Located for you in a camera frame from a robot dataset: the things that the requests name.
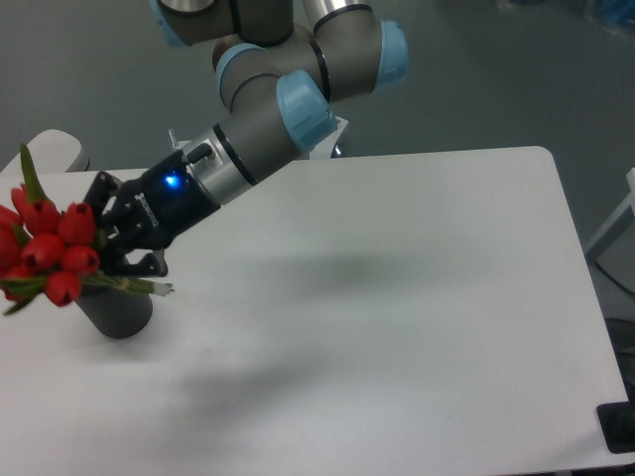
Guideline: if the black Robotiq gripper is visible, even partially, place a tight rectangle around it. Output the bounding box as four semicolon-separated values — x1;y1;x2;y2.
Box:
83;151;220;278

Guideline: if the white furniture at right edge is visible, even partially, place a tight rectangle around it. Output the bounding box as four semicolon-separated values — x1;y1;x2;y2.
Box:
583;169;634;262

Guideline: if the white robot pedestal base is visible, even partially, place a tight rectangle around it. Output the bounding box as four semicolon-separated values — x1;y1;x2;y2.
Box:
167;114;350;163

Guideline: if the black ribbed cylindrical vase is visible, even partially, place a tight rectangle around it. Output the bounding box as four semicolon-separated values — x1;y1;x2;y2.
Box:
74;286;153;339

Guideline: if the blue object top right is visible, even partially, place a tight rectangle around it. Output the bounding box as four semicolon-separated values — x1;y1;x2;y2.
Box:
592;0;634;35

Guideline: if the white chair armrest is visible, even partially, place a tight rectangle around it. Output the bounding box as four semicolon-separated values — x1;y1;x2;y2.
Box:
27;129;90;175

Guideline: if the black device at table edge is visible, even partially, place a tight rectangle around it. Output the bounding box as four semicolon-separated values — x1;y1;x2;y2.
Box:
596;402;634;454

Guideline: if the red tulip bouquet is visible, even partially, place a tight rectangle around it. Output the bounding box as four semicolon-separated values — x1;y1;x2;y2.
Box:
1;144;174;316

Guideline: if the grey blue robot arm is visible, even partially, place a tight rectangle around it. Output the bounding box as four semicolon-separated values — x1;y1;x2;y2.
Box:
86;1;410;277

